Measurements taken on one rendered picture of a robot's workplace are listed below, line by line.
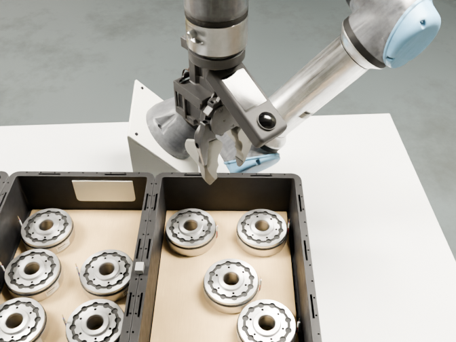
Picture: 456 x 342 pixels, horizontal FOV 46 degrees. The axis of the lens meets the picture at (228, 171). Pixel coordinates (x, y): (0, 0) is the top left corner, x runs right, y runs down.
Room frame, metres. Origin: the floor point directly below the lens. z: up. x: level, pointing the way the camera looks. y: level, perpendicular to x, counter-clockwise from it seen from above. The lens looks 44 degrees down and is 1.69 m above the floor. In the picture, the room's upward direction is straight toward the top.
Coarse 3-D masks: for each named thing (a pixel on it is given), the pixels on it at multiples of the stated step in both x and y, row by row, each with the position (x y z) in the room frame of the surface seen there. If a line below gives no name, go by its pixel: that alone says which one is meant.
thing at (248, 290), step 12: (216, 264) 0.61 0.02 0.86; (228, 264) 0.62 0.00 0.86; (240, 264) 0.62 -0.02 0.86; (204, 276) 0.59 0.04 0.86; (216, 276) 0.59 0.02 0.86; (252, 276) 0.59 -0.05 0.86; (216, 288) 0.56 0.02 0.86; (240, 288) 0.56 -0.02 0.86; (252, 288) 0.56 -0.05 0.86; (216, 300) 0.53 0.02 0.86; (228, 300) 0.53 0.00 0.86; (240, 300) 0.53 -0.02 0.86
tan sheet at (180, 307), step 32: (224, 224) 0.74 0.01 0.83; (192, 256) 0.66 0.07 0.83; (224, 256) 0.66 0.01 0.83; (256, 256) 0.66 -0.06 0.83; (288, 256) 0.66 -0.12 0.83; (160, 288) 0.58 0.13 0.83; (192, 288) 0.58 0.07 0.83; (288, 288) 0.58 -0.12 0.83; (160, 320) 0.51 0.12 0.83; (192, 320) 0.51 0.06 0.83; (224, 320) 0.51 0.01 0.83
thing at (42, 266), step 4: (28, 260) 0.62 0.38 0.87; (32, 260) 0.62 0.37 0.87; (36, 260) 0.62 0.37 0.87; (40, 260) 0.62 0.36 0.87; (24, 264) 0.61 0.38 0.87; (28, 264) 0.61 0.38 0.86; (40, 264) 0.61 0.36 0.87; (44, 264) 0.61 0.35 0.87; (20, 268) 0.60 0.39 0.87; (24, 268) 0.60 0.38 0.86; (40, 268) 0.60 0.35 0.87; (44, 268) 0.60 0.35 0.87; (20, 272) 0.59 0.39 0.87; (40, 272) 0.59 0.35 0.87; (20, 276) 0.58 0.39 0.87; (24, 276) 0.58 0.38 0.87; (28, 276) 0.58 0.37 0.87; (32, 276) 0.58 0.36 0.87; (36, 276) 0.58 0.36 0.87; (28, 280) 0.58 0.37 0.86
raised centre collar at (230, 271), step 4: (232, 268) 0.60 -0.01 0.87; (224, 272) 0.59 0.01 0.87; (228, 272) 0.59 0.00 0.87; (232, 272) 0.59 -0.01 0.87; (236, 272) 0.59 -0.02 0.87; (240, 272) 0.59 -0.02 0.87; (220, 276) 0.58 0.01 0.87; (224, 276) 0.58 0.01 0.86; (240, 276) 0.58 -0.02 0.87; (220, 280) 0.57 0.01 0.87; (240, 280) 0.57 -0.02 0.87; (220, 284) 0.56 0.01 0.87; (224, 284) 0.56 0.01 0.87; (236, 284) 0.56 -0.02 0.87; (240, 284) 0.56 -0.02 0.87; (224, 288) 0.56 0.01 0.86; (228, 288) 0.56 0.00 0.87; (232, 288) 0.56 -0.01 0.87; (236, 288) 0.56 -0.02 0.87
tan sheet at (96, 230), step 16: (80, 224) 0.74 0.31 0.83; (96, 224) 0.74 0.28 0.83; (112, 224) 0.74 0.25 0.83; (128, 224) 0.74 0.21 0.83; (80, 240) 0.70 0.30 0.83; (96, 240) 0.70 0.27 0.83; (112, 240) 0.70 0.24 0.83; (128, 240) 0.70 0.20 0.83; (64, 256) 0.66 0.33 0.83; (80, 256) 0.66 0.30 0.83; (64, 272) 0.62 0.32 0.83; (64, 288) 0.58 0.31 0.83; (80, 288) 0.58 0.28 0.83; (0, 304) 0.55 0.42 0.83; (48, 304) 0.55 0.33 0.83; (64, 304) 0.55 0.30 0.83; (80, 304) 0.55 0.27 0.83; (48, 336) 0.48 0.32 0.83; (64, 336) 0.48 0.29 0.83
